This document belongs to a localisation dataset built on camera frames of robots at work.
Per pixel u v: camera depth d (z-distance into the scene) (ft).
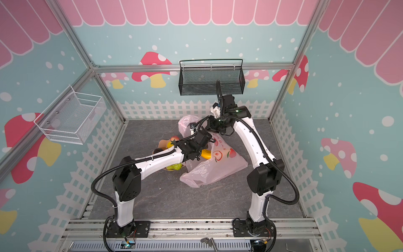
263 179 1.53
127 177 1.61
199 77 3.21
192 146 2.20
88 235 2.41
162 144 3.28
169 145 3.17
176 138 3.04
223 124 2.07
